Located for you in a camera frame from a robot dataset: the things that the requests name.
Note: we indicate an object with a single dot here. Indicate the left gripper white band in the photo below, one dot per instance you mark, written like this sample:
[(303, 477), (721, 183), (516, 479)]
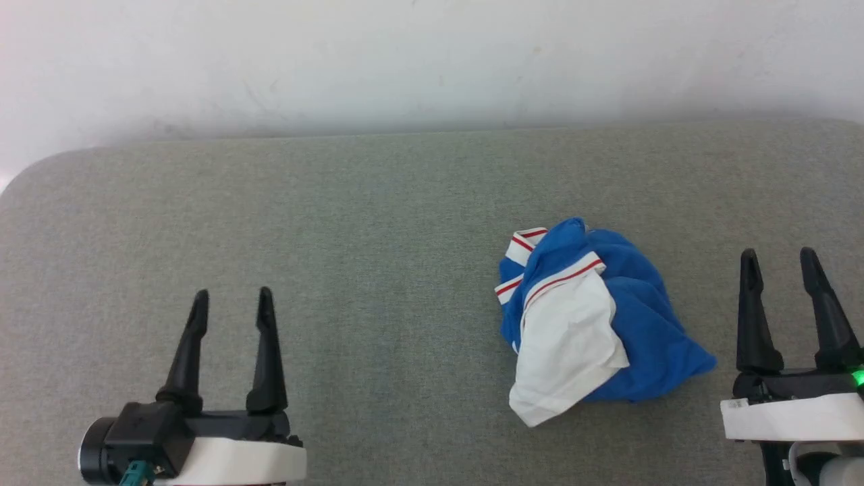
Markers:
[(236, 459)]

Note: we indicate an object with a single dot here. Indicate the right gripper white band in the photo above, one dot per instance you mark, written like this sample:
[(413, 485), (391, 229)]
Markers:
[(790, 412)]

